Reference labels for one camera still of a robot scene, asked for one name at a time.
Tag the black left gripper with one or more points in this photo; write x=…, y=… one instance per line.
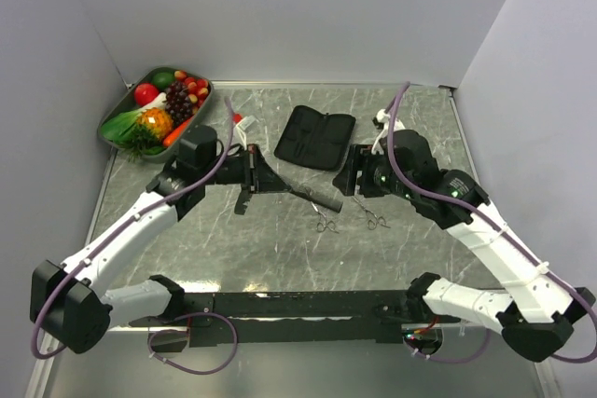
x=258, y=175

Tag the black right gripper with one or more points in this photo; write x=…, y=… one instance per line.
x=360, y=157

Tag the black zipper tool case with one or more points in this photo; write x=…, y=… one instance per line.
x=314, y=140

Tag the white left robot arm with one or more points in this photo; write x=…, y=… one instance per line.
x=73, y=300

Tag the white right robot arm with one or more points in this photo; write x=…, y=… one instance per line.
x=534, y=314

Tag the silver scissors right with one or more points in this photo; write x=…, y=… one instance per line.
x=373, y=220

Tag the silver scissors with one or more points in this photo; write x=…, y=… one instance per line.
x=373, y=220
x=324, y=223

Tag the silver scissors left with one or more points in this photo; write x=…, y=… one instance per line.
x=324, y=223

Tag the orange carrot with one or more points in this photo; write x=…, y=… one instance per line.
x=176, y=133

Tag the red yellow cherries bunch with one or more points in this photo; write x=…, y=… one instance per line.
x=195, y=85

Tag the dark purple grapes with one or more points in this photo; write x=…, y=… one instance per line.
x=181, y=103

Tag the orange pineapple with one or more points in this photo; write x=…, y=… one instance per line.
x=146, y=136

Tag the green lime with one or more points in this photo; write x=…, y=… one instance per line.
x=162, y=80

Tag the red apple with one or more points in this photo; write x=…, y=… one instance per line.
x=144, y=94

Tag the grey fruit tray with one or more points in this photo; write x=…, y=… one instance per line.
x=128, y=104

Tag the green bok choy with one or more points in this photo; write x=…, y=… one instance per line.
x=115, y=128

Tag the black handled razor comb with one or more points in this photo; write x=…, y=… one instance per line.
x=243, y=200

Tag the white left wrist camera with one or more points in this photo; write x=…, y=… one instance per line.
x=243, y=123

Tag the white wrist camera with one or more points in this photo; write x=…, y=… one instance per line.
x=243, y=123
x=381, y=122

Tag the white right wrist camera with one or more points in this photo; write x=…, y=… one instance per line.
x=381, y=122

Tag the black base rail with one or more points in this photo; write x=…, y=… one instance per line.
x=381, y=316

